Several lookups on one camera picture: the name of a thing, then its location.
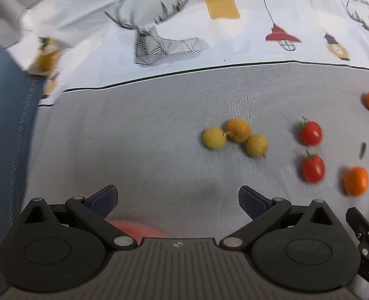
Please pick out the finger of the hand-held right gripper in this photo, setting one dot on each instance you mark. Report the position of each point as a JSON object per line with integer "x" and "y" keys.
{"x": 367, "y": 240}

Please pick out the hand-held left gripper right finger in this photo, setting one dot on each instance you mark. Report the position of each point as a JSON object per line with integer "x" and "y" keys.
{"x": 253, "y": 201}

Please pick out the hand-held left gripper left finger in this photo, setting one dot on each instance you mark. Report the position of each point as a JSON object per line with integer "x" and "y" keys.
{"x": 104, "y": 200}

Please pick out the pink plate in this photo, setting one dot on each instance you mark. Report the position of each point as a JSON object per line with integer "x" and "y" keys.
{"x": 140, "y": 231}

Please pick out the yellow-green jujube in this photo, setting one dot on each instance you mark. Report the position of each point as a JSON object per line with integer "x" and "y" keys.
{"x": 257, "y": 146}
{"x": 214, "y": 138}

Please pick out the red cherry tomato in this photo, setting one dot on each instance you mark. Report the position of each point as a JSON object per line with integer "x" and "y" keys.
{"x": 313, "y": 168}
{"x": 310, "y": 132}

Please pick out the small green leaf bit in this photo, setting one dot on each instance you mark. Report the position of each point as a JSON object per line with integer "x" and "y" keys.
{"x": 363, "y": 150}

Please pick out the printed grey white cloth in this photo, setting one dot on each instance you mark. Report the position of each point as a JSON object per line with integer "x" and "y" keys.
{"x": 172, "y": 100}

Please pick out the blue cushion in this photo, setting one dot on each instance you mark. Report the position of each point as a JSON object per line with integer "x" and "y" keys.
{"x": 3, "y": 131}

